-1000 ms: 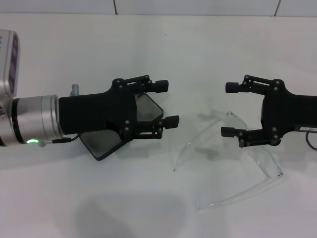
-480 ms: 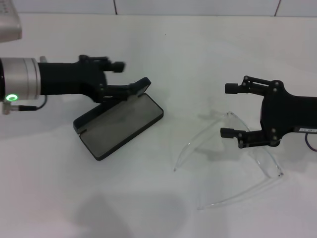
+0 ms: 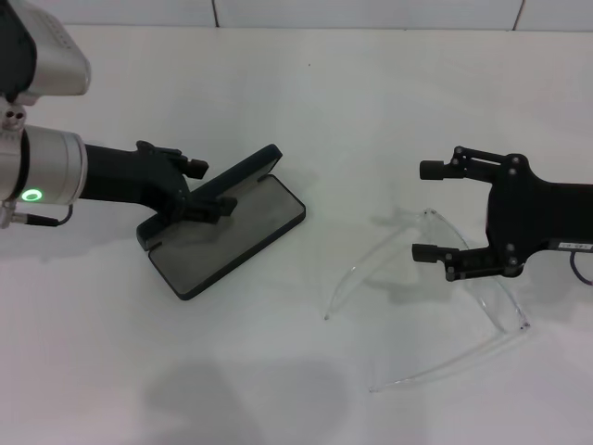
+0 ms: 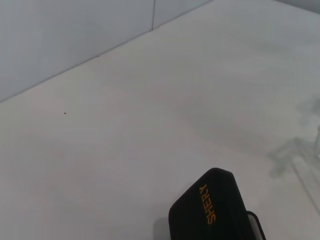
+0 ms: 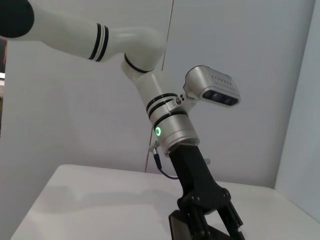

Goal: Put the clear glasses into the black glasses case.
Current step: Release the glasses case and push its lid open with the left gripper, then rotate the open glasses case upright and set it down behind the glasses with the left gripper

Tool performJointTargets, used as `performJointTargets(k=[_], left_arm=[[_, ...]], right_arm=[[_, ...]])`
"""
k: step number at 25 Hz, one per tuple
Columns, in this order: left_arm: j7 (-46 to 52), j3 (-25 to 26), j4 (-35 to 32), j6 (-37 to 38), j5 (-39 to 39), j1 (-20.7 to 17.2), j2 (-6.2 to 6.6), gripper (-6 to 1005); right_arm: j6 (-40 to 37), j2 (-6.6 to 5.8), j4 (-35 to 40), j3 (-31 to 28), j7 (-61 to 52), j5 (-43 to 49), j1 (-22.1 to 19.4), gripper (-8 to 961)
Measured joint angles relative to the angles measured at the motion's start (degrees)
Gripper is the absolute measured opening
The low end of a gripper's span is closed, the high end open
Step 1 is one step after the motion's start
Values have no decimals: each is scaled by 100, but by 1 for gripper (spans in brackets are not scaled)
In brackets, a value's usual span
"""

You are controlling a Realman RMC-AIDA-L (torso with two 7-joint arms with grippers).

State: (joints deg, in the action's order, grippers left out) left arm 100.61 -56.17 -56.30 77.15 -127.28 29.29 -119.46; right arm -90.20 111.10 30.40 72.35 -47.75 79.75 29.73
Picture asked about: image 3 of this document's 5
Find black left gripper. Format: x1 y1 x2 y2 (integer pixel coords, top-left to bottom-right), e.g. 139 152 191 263
83 140 239 226

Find black glasses case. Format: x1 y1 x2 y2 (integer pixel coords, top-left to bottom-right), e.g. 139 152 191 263
135 143 307 303

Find dark right arm cable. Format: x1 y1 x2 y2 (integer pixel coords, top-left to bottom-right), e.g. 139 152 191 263
569 252 593 286

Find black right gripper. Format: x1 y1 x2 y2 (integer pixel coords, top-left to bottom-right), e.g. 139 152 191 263
411 146 593 283

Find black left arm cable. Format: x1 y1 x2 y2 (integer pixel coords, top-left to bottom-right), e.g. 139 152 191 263
0 202 75 229

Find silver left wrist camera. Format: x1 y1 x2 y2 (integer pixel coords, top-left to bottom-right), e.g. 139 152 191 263
0 0 92 106

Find clear transparent glasses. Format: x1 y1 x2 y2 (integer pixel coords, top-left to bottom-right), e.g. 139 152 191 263
322 207 531 394

